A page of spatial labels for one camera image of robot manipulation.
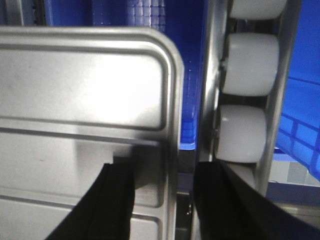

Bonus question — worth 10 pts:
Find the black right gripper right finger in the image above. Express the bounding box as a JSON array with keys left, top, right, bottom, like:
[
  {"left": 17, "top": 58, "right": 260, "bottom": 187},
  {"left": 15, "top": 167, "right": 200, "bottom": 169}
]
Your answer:
[{"left": 193, "top": 161, "right": 320, "bottom": 240}]

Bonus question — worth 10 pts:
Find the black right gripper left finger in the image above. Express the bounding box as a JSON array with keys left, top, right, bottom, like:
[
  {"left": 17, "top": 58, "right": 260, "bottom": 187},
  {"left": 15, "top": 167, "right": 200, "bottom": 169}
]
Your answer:
[{"left": 47, "top": 163, "right": 135, "bottom": 240}]

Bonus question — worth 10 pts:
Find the blue bin below right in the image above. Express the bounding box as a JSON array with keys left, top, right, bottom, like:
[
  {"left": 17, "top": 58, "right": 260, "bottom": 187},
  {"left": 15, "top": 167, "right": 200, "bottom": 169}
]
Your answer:
[{"left": 269, "top": 0, "right": 320, "bottom": 187}]

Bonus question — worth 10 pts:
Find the blue bin below centre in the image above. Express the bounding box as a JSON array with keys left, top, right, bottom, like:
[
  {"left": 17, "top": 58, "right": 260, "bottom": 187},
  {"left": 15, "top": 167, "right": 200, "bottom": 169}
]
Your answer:
[{"left": 43, "top": 0, "right": 208, "bottom": 151}]

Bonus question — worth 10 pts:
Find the blue bin below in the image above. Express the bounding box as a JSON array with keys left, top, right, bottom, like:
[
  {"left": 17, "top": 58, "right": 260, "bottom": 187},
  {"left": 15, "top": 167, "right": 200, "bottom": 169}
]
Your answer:
[
  {"left": 43, "top": 0, "right": 208, "bottom": 151},
  {"left": 269, "top": 0, "right": 320, "bottom": 187}
]

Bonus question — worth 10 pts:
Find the silver metal tray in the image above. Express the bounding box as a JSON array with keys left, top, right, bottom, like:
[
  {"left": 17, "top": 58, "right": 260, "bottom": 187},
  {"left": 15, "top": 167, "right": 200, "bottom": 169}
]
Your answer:
[{"left": 0, "top": 26, "right": 184, "bottom": 240}]

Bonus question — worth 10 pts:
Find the right white roller track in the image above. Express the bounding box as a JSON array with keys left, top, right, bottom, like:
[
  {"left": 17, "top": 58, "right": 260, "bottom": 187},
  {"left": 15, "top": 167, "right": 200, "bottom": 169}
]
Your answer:
[{"left": 190, "top": 0, "right": 303, "bottom": 240}]

